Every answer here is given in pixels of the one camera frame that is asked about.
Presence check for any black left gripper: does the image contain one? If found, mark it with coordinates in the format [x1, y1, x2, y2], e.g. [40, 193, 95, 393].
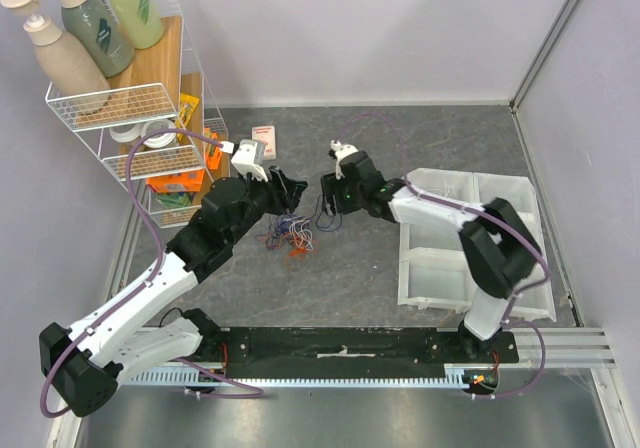
[226, 165, 308, 245]

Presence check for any multicolour cable pile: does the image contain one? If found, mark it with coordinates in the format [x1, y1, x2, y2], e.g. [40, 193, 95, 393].
[253, 210, 321, 265]

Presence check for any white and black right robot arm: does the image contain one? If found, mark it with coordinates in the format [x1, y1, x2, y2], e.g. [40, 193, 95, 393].
[321, 141, 550, 362]

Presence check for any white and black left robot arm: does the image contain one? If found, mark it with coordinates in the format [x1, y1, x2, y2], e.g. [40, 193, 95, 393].
[38, 167, 308, 418]

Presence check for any white and red small box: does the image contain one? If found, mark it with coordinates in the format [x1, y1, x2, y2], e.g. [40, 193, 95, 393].
[251, 125, 277, 161]

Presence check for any orange box on shelf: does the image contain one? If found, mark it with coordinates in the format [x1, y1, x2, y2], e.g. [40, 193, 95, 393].
[203, 127, 222, 170]

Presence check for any orange flat package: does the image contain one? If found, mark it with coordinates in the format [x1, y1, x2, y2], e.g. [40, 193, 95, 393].
[146, 169, 205, 194]

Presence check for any white compartment organizer tray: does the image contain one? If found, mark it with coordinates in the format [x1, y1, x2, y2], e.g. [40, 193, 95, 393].
[398, 168, 546, 313]

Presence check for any green box on shelf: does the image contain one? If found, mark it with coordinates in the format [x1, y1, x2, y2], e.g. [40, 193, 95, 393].
[156, 192, 195, 209]

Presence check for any yellow snack packet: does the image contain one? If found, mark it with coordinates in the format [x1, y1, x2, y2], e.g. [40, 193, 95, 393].
[174, 93, 200, 131]

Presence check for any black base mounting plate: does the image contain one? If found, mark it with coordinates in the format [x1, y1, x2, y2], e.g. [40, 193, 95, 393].
[190, 327, 519, 367]

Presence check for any light green bottle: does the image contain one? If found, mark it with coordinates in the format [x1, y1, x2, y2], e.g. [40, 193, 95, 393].
[108, 0, 164, 50]

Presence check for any beige pump bottle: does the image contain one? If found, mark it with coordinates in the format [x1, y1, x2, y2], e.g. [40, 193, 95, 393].
[1, 0, 110, 114]

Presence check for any dark green pump bottle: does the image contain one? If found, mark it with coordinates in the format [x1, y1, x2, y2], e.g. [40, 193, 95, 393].
[59, 0, 134, 78]

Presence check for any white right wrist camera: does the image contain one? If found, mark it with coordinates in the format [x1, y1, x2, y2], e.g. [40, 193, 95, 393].
[330, 140, 358, 179]

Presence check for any white wire shelf rack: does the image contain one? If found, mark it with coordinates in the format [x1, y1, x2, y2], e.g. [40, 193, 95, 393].
[45, 0, 230, 228]

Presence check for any slotted white cable duct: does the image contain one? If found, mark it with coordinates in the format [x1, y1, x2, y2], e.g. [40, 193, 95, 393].
[125, 363, 492, 389]

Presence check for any aluminium frame rail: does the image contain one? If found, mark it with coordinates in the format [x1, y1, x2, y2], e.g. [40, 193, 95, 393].
[512, 327, 616, 369]

